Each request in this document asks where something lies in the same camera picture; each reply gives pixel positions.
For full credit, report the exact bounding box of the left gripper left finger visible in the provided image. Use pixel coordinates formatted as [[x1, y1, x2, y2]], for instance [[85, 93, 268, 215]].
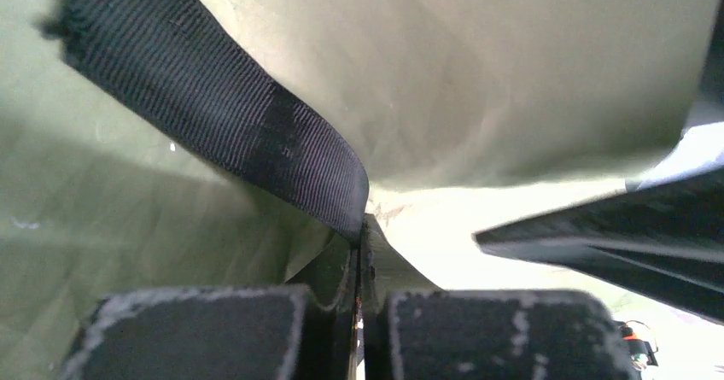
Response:
[[57, 239, 359, 379]]

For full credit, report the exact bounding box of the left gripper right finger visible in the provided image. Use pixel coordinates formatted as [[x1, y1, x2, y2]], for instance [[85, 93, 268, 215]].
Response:
[[360, 215, 638, 379]]

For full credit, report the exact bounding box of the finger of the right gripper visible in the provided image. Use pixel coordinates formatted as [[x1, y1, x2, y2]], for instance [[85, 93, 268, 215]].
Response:
[[474, 169, 723, 323]]

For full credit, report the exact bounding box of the green orange wrapping paper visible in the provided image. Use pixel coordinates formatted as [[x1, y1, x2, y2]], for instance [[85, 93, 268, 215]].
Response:
[[1, 0, 723, 379]]

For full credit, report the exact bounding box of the black printed ribbon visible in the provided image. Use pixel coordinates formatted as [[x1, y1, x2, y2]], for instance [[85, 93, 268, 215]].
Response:
[[44, 0, 369, 243]]

